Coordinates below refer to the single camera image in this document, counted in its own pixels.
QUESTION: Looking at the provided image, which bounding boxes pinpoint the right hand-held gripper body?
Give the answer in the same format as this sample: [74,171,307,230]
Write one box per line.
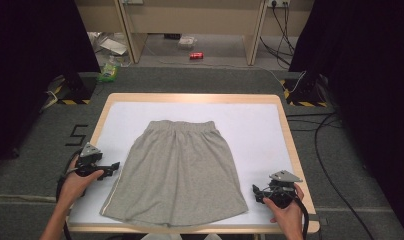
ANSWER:
[263,170,304,210]

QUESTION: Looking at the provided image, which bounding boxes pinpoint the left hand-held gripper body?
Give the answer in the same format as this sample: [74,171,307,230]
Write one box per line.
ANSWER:
[74,142,108,178]

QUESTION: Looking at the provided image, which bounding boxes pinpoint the grey shorts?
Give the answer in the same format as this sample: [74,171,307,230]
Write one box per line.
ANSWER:
[99,119,249,228]

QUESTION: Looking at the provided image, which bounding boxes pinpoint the person's right hand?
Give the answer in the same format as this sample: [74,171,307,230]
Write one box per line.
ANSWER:
[263,183,306,234]

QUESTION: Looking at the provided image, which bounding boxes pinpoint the person's left hand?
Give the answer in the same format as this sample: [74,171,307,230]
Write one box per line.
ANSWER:
[58,156,105,208]

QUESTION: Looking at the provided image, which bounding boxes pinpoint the white table mat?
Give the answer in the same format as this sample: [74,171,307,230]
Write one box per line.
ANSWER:
[69,101,305,226]

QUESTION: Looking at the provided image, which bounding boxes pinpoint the black striped stand base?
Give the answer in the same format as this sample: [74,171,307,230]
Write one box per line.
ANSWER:
[57,73,98,106]
[282,74,328,108]

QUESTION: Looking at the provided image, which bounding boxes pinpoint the green packet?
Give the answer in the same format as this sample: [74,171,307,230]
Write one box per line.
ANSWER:
[97,56,122,83]

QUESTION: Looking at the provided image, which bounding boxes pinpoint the black curtain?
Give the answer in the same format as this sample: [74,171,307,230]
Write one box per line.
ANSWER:
[0,0,102,169]
[289,0,404,232]

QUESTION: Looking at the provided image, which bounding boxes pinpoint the crumpled clear plastic bag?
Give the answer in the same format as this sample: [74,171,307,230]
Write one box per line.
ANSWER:
[87,31,130,57]

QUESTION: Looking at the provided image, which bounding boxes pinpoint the small white box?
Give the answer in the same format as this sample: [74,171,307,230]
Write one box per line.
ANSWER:
[177,35,198,51]

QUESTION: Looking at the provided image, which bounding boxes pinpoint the beige wooden desk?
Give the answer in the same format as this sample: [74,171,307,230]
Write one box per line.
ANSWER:
[74,0,315,67]

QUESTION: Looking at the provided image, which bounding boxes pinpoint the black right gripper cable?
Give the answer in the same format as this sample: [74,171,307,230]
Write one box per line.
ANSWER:
[291,189,310,240]

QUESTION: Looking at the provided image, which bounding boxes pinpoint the long black floor cable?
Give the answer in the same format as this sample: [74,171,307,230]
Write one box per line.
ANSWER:
[314,112,375,240]

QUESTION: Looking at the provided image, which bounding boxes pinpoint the short white cable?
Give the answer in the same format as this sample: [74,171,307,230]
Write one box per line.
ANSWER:
[41,89,60,112]

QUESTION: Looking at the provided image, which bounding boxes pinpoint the thin white floor cable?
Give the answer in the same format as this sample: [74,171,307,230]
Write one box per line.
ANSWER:
[145,43,307,88]

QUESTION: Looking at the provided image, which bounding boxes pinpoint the black socket cables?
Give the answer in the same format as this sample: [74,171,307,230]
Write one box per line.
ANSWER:
[259,3,296,67]

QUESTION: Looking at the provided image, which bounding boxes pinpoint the white wall socket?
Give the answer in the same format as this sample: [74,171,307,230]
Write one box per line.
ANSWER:
[267,0,291,9]

